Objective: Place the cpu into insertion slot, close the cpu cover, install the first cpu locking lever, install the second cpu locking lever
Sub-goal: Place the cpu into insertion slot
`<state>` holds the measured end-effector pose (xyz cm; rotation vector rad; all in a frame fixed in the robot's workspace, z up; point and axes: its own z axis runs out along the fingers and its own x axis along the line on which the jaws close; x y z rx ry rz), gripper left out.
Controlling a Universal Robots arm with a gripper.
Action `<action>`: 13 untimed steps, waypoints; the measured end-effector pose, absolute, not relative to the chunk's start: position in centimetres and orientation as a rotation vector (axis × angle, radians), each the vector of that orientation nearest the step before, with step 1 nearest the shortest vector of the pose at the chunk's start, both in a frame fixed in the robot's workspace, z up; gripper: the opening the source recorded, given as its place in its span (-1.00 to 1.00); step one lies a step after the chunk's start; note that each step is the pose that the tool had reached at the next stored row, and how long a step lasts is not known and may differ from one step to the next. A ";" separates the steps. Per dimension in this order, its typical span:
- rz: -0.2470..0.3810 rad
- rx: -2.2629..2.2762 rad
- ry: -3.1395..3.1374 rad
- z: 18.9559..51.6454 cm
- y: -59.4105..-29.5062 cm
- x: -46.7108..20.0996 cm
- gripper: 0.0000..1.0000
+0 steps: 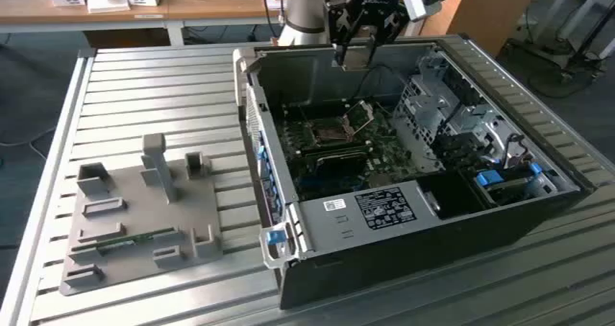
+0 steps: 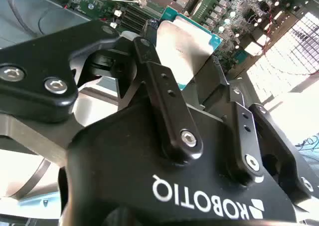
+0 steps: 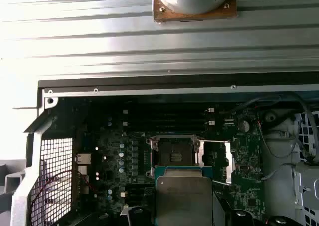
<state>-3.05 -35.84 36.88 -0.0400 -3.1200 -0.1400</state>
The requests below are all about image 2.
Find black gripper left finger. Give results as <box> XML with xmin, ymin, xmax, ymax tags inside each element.
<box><xmin>0</xmin><ymin>20</ymin><xmax>204</xmax><ymax>166</ymax></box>

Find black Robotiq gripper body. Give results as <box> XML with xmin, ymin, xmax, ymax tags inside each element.
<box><xmin>58</xmin><ymin>101</ymin><xmax>300</xmax><ymax>226</ymax></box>

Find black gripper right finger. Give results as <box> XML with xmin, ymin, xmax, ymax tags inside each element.
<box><xmin>211</xmin><ymin>56</ymin><xmax>315</xmax><ymax>204</ymax></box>

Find silver CPU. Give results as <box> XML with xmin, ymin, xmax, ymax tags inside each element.
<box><xmin>155</xmin><ymin>5</ymin><xmax>224</xmax><ymax>92</ymax></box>

